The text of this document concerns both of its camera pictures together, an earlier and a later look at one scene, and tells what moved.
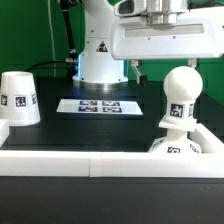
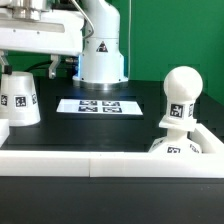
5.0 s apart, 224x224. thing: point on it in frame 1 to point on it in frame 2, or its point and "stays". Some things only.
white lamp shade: x=19 y=103 stays
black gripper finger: x=192 y=62 to x=53 y=67
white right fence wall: x=208 y=141 stays
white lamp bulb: x=182 y=86 stays
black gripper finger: x=136 y=64 to x=6 y=67
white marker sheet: x=100 y=106 stays
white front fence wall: x=112 y=164 stays
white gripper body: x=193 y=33 to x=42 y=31
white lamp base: x=177 y=140 stays
